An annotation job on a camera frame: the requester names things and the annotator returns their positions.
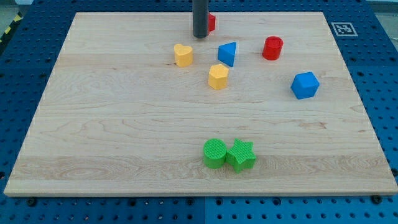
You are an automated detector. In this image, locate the red cylinder block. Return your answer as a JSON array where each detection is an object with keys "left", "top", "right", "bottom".
[{"left": 262, "top": 36, "right": 284, "bottom": 60}]

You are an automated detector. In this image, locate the light wooden board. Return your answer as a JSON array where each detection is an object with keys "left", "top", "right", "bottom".
[{"left": 4, "top": 12, "right": 397, "bottom": 197}]

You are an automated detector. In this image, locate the blue hexagon block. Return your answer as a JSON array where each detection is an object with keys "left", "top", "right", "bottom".
[{"left": 290, "top": 72, "right": 320, "bottom": 100}]

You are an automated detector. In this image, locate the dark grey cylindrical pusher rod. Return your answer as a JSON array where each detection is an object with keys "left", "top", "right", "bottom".
[{"left": 192, "top": 0, "right": 209, "bottom": 39}]

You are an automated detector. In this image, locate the green star block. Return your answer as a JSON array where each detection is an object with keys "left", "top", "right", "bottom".
[{"left": 226, "top": 139, "right": 256, "bottom": 174}]

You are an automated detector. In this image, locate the red block behind rod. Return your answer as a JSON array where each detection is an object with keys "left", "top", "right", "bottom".
[{"left": 208, "top": 13, "right": 216, "bottom": 32}]

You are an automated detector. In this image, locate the yellow hexagon block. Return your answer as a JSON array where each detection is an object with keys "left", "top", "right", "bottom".
[{"left": 208, "top": 64, "right": 229, "bottom": 90}]

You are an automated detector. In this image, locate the white fiducial marker tag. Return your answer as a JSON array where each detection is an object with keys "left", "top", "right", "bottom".
[{"left": 331, "top": 22, "right": 358, "bottom": 37}]

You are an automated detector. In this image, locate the blue triangle block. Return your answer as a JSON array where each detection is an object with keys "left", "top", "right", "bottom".
[{"left": 218, "top": 42, "right": 237, "bottom": 67}]

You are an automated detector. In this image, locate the yellow black hazard tape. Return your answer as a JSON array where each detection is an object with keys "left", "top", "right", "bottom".
[{"left": 1, "top": 12, "right": 23, "bottom": 45}]

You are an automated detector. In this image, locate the green cylinder block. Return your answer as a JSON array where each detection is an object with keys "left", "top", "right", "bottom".
[{"left": 203, "top": 138, "right": 227, "bottom": 169}]

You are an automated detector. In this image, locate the yellow heart block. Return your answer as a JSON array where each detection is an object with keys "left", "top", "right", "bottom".
[{"left": 174, "top": 44, "right": 193, "bottom": 67}]

